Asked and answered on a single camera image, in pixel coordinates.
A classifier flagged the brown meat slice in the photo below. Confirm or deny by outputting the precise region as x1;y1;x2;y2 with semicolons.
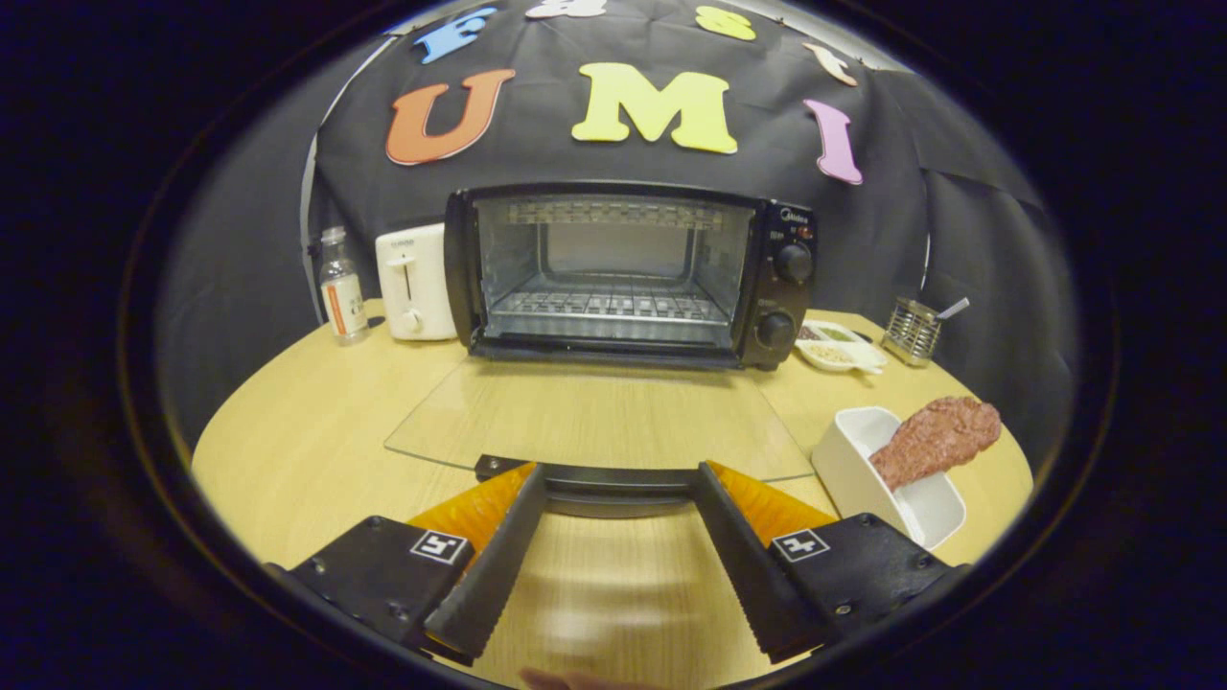
868;396;1003;493

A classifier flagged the white divided dish with seeds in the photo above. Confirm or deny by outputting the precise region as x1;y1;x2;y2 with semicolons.
796;319;891;375

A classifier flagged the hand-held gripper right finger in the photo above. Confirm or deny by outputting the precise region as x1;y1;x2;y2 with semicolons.
690;461;969;664

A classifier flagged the clear plastic bottle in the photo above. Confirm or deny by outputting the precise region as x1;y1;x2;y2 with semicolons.
318;226;370;346

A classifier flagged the metal wire utensil holder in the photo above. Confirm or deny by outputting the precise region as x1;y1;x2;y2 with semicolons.
880;296;945;368

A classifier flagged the black toaster oven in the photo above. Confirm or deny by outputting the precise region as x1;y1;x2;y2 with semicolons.
383;180;819;520

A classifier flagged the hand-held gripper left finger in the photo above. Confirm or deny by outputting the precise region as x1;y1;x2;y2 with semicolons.
264;462;549;667

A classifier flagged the white toaster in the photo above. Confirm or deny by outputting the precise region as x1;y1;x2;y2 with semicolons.
374;222;459;342

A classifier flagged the white rectangular dish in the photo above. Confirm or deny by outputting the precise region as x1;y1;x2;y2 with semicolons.
811;406;967;551

